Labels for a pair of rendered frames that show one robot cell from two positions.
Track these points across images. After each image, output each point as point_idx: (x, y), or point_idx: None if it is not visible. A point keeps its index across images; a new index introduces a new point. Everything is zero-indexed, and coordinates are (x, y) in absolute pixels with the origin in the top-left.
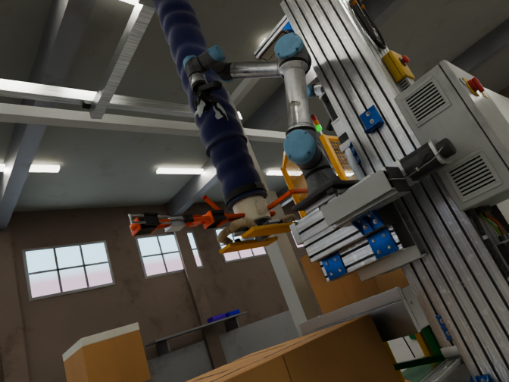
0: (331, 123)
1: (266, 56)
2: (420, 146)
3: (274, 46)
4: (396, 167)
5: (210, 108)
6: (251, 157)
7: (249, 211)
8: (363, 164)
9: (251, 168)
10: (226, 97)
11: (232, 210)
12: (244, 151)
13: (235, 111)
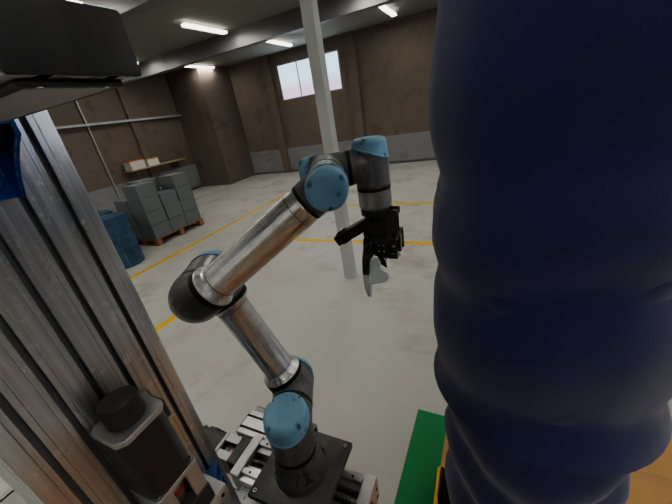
0: (193, 456)
1: (63, 93)
2: (208, 429)
3: (19, 108)
4: (239, 426)
5: (382, 256)
6: (450, 450)
7: None
8: (231, 483)
9: (447, 457)
10: (440, 168)
11: None
12: (448, 410)
13: (451, 262)
